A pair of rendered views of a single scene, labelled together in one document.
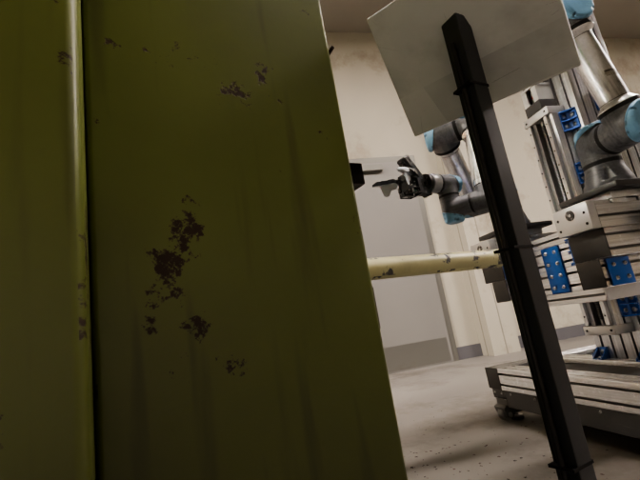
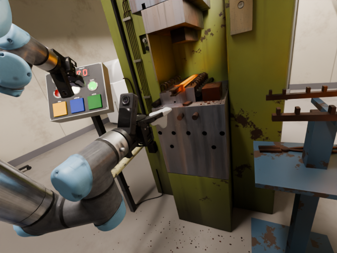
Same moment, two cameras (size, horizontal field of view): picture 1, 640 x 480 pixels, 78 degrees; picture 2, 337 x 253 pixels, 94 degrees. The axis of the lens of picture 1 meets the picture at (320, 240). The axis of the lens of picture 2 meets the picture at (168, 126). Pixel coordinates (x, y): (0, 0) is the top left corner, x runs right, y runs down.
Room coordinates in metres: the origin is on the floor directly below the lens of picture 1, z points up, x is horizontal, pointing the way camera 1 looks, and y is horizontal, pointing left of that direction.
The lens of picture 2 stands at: (1.79, -0.52, 1.15)
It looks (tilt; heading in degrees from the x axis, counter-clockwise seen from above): 23 degrees down; 147
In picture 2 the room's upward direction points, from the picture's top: 12 degrees counter-clockwise
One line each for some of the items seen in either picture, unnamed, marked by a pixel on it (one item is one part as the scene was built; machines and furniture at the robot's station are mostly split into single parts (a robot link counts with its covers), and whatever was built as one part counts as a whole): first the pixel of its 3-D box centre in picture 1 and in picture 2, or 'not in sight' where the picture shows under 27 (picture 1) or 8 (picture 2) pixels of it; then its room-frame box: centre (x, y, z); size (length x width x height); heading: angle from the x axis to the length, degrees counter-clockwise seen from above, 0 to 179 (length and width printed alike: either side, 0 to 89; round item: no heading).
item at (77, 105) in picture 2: not in sight; (77, 105); (0.80, -0.42, 1.01); 0.07 x 0.05 x 0.07; 54
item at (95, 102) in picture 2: not in sight; (95, 102); (0.86, -0.34, 1.01); 0.07 x 0.05 x 0.07; 54
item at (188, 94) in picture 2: not in sight; (187, 86); (1.04, 0.18, 0.96); 0.42 x 0.20 x 0.09; 119
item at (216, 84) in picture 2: not in sight; (212, 91); (1.27, 0.14, 0.95); 0.12 x 0.09 x 0.07; 119
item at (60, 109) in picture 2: not in sight; (60, 109); (0.74, -0.50, 1.01); 0.07 x 0.05 x 0.07; 54
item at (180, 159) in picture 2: not in sight; (200, 123); (1.09, 0.22, 0.69); 0.56 x 0.38 x 0.45; 119
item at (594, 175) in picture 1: (606, 176); not in sight; (1.31, -1.00, 0.87); 0.15 x 0.15 x 0.10
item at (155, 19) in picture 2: not in sight; (177, 21); (1.04, 0.18, 1.32); 0.42 x 0.20 x 0.10; 119
